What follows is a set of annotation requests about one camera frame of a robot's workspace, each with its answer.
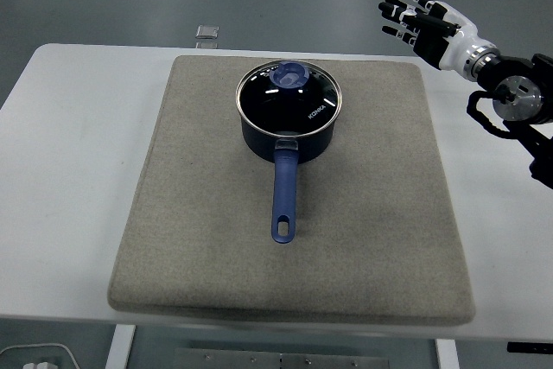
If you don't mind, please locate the grey-brown fabric mat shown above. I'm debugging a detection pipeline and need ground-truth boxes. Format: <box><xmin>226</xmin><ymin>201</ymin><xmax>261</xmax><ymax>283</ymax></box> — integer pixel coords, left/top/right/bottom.
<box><xmin>106</xmin><ymin>54</ymin><xmax>476</xmax><ymax>326</ymax></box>

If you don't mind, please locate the grey metal plate with screws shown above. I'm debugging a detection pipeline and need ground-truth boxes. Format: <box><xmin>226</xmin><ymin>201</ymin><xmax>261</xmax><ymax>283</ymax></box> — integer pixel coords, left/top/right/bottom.
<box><xmin>174</xmin><ymin>347</ymin><xmax>392</xmax><ymax>369</ymax></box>

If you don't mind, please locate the white power adapter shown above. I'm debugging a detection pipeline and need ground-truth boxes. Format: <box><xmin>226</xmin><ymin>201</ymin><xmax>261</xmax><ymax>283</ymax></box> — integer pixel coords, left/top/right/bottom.
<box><xmin>23</xmin><ymin>358</ymin><xmax>61</xmax><ymax>369</ymax></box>

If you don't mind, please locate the black flat bar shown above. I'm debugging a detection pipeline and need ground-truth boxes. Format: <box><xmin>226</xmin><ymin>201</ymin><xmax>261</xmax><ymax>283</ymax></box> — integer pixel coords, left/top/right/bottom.
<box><xmin>506</xmin><ymin>341</ymin><xmax>553</xmax><ymax>354</ymax></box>

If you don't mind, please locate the dark blue long-handled saucepan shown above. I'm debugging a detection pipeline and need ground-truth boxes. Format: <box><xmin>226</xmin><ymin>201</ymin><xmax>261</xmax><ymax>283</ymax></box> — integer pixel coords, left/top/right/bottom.
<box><xmin>239</xmin><ymin>105</ymin><xmax>339</xmax><ymax>245</ymax></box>

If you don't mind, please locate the white table leg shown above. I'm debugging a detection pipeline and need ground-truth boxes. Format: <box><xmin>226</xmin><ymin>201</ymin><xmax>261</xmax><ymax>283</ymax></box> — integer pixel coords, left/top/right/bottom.
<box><xmin>105</xmin><ymin>324</ymin><xmax>137</xmax><ymax>369</ymax></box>
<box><xmin>435</xmin><ymin>337</ymin><xmax>460</xmax><ymax>369</ymax></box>

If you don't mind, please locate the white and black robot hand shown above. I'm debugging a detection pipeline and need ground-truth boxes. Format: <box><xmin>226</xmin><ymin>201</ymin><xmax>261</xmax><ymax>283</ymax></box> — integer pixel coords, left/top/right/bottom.
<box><xmin>378</xmin><ymin>0</ymin><xmax>494</xmax><ymax>73</ymax></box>

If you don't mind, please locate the white cable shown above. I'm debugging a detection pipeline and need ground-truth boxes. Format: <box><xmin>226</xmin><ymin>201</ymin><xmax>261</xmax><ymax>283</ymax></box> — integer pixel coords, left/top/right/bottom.
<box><xmin>0</xmin><ymin>342</ymin><xmax>81</xmax><ymax>369</ymax></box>

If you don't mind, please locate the glass pot lid blue knob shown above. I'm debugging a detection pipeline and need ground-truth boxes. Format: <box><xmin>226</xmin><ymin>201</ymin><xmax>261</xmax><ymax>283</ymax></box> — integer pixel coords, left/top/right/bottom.
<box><xmin>235</xmin><ymin>60</ymin><xmax>345</xmax><ymax>137</ymax></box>

